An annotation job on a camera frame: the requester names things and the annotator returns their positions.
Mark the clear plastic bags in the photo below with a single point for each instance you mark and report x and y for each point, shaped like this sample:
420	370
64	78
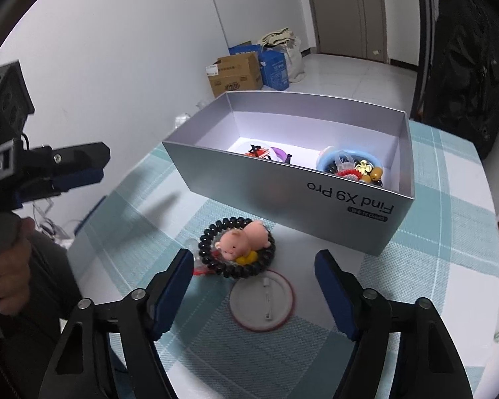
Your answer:
189	116

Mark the clear plastic clip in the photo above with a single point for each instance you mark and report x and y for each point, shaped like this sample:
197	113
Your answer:
344	160

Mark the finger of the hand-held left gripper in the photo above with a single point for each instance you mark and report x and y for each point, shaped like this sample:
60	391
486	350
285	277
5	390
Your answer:
79	156
79	178

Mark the round white pin badge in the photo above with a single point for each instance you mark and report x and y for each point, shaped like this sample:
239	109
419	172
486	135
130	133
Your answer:
253	307

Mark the brown cardboard box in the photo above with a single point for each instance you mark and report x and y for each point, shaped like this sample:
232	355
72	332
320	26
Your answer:
235	75

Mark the person's left hand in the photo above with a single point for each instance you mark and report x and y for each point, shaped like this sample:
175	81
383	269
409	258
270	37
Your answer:
12	278

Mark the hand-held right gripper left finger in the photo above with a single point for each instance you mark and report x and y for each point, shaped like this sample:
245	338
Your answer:
176	282

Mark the light blue bangle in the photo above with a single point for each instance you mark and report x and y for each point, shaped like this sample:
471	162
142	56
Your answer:
325	160

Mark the black metal coat rack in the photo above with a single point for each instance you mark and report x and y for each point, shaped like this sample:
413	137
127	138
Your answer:
424	29

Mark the pink pig figurine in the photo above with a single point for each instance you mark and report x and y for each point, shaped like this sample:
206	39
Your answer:
243	241

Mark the grey brown door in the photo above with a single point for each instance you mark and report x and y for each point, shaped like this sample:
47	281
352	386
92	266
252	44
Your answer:
341	8

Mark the blue cardboard box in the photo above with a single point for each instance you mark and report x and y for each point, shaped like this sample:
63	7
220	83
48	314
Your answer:
276	68

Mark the teal checkered tablecloth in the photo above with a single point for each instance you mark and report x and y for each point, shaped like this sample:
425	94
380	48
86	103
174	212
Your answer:
432	266

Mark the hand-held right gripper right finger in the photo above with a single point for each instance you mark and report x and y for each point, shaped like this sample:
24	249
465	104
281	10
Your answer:
332	286

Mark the yellow flower charm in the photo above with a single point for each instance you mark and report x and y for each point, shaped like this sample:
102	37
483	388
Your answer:
362	169

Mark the black backpack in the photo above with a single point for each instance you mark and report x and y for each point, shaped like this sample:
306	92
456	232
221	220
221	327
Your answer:
465	66

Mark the red white flower clip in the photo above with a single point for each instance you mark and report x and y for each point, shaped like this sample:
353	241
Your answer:
349	173

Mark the white sack with cloth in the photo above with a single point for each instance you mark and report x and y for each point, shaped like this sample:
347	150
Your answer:
293	56

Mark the silver cardboard box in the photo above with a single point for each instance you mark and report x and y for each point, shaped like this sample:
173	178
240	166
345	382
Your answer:
274	193

